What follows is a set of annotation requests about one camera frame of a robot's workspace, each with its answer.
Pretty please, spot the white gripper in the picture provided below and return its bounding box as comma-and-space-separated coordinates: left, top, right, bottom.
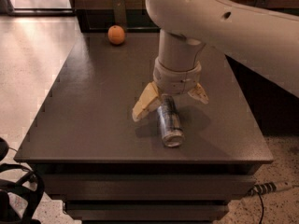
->
132, 59, 208, 122

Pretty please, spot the silver redbull can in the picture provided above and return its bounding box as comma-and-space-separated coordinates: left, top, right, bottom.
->
157, 95, 184, 147

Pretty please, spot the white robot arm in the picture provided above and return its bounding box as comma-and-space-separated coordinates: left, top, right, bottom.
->
132, 0, 299, 121

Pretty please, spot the orange fruit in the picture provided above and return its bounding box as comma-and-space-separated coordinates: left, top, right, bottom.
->
107, 25, 125, 45

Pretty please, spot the dark drawer cabinet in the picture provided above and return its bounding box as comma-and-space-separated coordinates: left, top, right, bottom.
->
16, 34, 273, 224

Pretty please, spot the white power strip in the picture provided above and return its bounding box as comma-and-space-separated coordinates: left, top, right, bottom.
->
249, 181, 292, 196

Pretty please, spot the upper cabinet drawer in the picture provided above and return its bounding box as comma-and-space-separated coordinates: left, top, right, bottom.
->
44, 175, 255, 201

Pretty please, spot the cabinet drawer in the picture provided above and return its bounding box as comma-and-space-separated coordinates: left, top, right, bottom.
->
44, 175, 255, 201
66, 202, 228, 222

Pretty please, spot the lower cabinet drawer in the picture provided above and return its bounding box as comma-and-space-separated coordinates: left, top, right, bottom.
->
66, 202, 228, 222

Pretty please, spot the left metal shelf bracket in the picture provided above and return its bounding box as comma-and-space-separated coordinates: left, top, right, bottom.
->
112, 0, 127, 31

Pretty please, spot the black power cable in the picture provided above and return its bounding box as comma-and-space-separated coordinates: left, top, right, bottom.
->
248, 188, 265, 224

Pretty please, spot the black bag with straps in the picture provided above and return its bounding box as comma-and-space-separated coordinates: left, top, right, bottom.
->
0, 136, 46, 224

